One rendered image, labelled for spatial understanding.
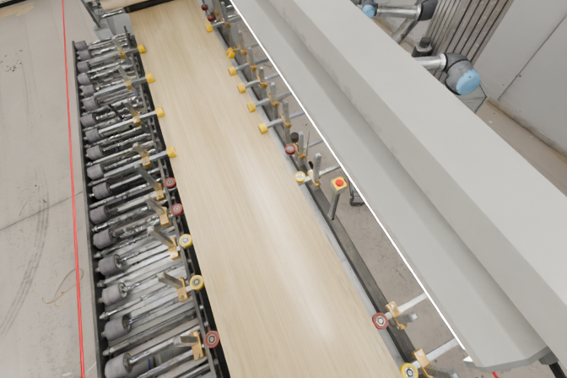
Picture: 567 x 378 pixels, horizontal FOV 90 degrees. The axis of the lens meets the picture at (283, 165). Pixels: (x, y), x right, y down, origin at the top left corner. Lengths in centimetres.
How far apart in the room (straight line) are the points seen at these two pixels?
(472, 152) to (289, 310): 158
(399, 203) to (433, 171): 7
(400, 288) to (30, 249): 352
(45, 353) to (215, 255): 190
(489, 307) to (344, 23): 36
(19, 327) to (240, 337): 227
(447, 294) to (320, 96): 30
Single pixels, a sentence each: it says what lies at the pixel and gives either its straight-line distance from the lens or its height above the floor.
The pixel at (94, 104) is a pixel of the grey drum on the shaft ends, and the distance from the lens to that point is 322.
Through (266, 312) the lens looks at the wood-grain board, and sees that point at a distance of 180.
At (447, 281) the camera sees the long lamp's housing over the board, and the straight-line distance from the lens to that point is 36.
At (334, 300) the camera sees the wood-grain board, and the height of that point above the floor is 90.
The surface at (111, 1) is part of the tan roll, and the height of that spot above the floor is 108.
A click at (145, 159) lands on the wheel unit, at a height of 97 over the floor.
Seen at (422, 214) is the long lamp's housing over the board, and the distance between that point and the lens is 36.
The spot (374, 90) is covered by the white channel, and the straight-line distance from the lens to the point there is 34.
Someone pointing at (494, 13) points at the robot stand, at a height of 179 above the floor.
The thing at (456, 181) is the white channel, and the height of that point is 246.
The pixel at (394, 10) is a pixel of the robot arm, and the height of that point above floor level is 163.
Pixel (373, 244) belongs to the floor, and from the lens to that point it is 288.
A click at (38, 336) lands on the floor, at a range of 349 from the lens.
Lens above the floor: 269
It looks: 58 degrees down
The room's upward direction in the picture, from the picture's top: 6 degrees counter-clockwise
